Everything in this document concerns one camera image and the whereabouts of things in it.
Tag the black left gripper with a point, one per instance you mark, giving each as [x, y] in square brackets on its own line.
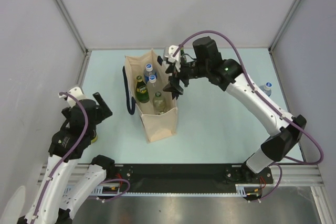
[103, 111]

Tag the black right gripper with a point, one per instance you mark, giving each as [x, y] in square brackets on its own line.
[174, 89]

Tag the clear unlabelled plastic water bottle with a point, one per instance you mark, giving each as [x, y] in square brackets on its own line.
[154, 85]

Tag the blue label water bottle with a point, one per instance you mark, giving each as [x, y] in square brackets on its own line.
[149, 70]

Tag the clear glass bottle green cap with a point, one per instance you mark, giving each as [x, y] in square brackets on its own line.
[159, 103]

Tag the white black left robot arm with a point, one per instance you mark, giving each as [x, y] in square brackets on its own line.
[53, 204]

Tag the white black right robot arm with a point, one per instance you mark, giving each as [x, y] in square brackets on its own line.
[284, 129]

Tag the beige canvas tote bag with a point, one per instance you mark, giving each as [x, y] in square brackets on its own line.
[156, 126]

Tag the blue label bottle right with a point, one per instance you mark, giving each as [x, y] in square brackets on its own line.
[266, 88]

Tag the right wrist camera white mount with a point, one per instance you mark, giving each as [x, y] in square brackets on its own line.
[172, 56]

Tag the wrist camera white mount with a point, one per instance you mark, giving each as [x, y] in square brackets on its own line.
[75, 92]
[172, 56]

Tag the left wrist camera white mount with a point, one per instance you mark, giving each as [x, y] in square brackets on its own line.
[75, 92]

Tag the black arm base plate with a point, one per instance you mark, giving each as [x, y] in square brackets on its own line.
[189, 178]

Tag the white slotted cable duct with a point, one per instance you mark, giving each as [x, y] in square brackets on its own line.
[109, 191]

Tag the aluminium corner post left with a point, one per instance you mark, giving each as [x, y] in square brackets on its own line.
[71, 25]

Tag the aluminium corner post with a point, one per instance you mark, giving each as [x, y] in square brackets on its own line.
[284, 25]
[71, 25]

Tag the aluminium corner post right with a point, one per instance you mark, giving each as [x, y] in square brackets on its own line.
[284, 25]

